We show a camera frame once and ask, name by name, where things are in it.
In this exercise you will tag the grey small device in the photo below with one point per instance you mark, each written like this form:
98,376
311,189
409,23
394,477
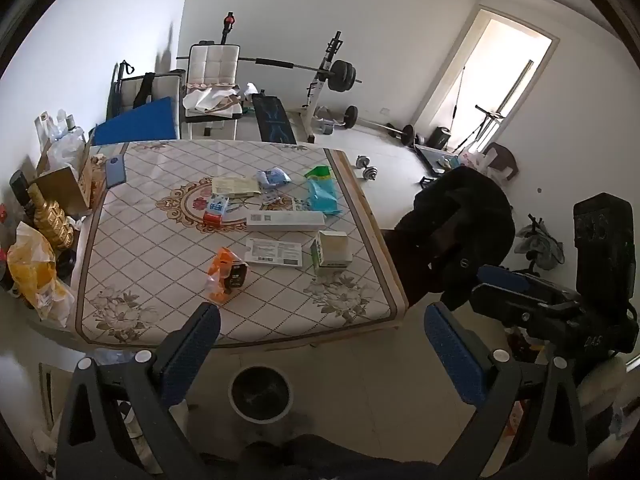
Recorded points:
330,126

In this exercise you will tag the blue board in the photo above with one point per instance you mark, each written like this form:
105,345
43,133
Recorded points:
135,122

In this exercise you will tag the white door frame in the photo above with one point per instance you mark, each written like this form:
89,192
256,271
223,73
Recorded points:
452,65

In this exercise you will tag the beige paper packet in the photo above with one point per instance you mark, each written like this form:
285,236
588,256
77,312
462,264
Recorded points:
232,186

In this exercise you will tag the blue and white crumpled packet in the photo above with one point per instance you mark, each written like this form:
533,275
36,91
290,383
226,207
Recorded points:
274,177

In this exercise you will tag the white plastic bag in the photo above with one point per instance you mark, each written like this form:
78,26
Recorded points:
65,150
477,162

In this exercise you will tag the black pole with red clamp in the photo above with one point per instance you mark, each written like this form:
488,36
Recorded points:
229,25

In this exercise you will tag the black tripod stand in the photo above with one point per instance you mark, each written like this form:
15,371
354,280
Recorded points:
482,125

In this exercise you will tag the wooden table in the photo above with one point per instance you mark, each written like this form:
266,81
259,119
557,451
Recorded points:
372,230

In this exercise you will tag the black tray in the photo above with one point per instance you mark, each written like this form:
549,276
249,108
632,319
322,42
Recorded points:
432,157

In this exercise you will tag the long white box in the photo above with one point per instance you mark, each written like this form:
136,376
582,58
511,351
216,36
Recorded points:
285,221

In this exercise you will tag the white printed box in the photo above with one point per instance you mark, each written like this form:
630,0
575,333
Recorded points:
272,252

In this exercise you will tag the yellow plastic bag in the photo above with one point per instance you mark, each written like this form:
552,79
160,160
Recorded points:
32,270

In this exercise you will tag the white barbell rack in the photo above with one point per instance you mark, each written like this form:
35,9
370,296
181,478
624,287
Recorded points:
317,95

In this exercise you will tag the black jacket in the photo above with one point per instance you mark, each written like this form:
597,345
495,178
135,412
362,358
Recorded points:
460,220

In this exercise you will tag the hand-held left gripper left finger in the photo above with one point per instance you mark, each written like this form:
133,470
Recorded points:
192,345

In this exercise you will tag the chrome dumbbell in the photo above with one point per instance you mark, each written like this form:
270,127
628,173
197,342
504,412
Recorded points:
367,169

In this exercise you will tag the dark green canister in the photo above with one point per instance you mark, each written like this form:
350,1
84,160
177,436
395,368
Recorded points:
440,138

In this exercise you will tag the gold bottle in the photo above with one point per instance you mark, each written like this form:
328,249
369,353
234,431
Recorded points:
50,217

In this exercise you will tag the white padded chair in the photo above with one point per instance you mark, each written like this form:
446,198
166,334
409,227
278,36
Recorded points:
132,91
212,62

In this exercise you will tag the grey cloth pile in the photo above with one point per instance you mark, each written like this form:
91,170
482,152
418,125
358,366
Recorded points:
540,247

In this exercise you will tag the blue phone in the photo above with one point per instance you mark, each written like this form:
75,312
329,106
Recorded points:
115,172

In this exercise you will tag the blue plastic bag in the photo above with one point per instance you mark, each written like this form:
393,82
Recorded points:
322,197

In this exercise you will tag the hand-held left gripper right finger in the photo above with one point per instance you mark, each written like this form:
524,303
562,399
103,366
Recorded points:
452,350

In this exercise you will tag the round white waste bin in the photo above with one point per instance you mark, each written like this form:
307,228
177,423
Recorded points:
260,392

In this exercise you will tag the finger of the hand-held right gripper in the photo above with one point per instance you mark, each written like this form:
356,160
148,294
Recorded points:
505,305
505,276

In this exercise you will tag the barbell with black plates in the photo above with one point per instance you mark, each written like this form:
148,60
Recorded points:
352,116
342,76

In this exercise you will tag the blue and red drink carton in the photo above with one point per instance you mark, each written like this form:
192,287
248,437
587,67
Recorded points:
216,208

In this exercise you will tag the silver blister pack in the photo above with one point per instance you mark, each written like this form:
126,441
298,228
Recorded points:
270,199

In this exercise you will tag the brown stool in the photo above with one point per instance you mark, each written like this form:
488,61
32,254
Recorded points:
505,157

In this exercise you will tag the gold cardboard box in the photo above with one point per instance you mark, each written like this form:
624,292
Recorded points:
65,187

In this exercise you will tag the beige cloth pile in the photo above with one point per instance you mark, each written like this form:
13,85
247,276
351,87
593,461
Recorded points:
215,97

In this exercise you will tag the orange snack packet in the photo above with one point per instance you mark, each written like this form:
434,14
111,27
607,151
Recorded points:
222,272

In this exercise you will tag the table with patterned cloth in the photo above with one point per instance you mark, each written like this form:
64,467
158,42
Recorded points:
150,260

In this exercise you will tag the green and white small box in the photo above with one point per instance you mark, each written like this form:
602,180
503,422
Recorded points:
332,250

